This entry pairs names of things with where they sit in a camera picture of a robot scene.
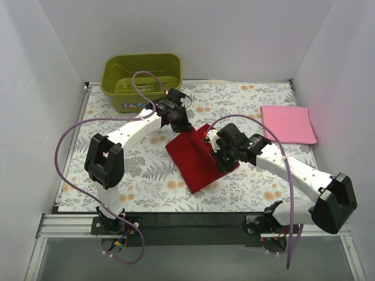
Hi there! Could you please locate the red t shirt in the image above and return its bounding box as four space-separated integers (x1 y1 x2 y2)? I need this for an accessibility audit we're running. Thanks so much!
165 124 227 194

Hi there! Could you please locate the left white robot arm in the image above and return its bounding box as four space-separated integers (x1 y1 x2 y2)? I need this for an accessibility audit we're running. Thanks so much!
84 88 192 234

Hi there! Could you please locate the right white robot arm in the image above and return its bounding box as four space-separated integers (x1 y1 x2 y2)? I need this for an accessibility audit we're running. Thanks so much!
206 123 357 234

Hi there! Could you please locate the olive green plastic bin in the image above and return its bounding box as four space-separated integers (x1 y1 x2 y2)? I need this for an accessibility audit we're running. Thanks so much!
100 53 182 113

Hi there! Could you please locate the folded pink t shirt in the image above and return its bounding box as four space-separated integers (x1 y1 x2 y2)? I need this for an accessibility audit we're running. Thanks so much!
261 105 317 145

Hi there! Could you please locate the floral table mat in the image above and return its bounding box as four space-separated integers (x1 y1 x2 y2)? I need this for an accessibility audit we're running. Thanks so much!
58 83 307 213

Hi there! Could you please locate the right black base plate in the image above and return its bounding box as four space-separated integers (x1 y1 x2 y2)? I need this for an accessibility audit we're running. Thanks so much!
243 215 290 235

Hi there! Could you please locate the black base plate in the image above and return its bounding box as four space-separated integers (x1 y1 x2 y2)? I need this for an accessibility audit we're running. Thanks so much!
243 215 290 235
90 215 144 235

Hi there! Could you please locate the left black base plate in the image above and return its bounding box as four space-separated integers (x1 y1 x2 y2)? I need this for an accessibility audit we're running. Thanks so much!
90 215 144 235

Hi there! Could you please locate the aluminium frame rail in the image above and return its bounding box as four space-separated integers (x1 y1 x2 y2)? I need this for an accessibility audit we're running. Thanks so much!
26 214 366 280

